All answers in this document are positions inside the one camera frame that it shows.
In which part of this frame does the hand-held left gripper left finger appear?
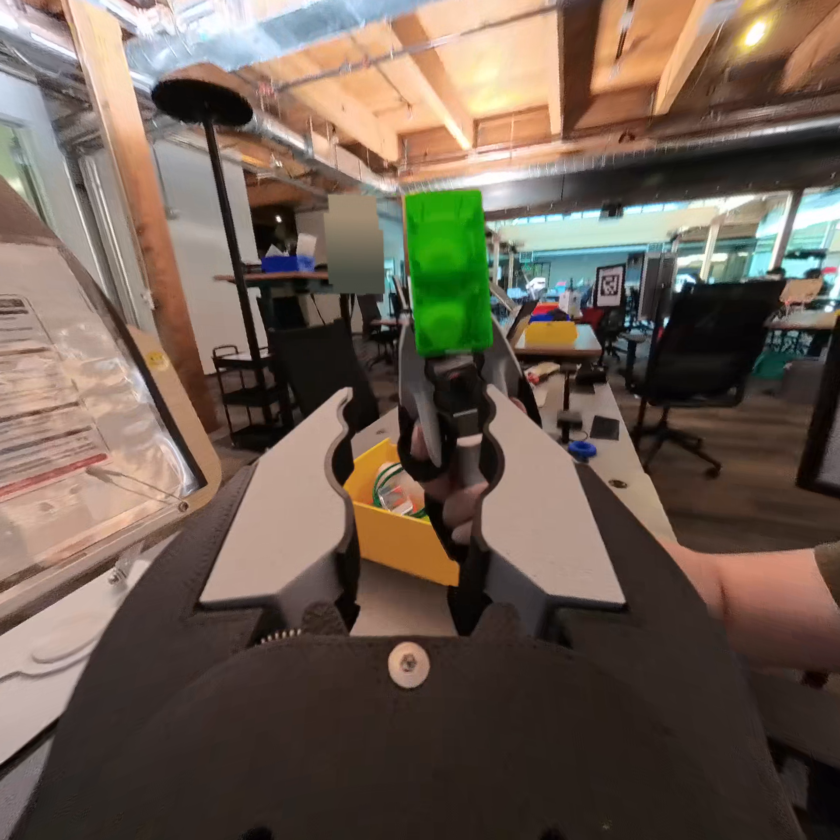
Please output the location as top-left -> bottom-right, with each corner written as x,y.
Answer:
199,387 -> 363,636

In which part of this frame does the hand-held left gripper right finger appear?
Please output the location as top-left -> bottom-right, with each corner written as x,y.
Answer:
448,384 -> 626,636

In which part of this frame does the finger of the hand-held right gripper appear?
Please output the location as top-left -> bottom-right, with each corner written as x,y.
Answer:
395,320 -> 442,473
481,320 -> 527,403

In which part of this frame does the green toy block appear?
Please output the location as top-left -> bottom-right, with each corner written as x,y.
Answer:
402,188 -> 495,360

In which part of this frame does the yellow storage bin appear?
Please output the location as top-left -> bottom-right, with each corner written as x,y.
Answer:
524,319 -> 580,350
343,437 -> 462,588

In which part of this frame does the person's right hand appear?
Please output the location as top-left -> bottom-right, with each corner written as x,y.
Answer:
410,440 -> 490,547

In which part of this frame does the black chair back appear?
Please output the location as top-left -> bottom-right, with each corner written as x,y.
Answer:
268,320 -> 383,435

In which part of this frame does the black white marker sign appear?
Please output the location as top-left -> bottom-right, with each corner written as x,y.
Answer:
592,262 -> 629,311

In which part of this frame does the grey cabinet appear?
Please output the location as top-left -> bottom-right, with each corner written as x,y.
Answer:
638,251 -> 678,324

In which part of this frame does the black utility cart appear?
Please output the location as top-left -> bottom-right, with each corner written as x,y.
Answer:
211,343 -> 298,452

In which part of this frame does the black office chair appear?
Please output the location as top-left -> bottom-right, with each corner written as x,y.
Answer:
625,277 -> 788,478

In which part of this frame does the black floor lamp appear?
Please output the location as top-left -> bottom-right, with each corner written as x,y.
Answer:
151,79 -> 298,450

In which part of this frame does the ceiling light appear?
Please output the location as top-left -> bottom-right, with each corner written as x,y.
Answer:
738,13 -> 775,53

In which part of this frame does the wooden post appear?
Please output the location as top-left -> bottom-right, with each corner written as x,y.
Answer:
62,0 -> 222,434

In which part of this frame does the rectangular silver duct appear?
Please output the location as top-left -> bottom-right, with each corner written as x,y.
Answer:
125,0 -> 559,76

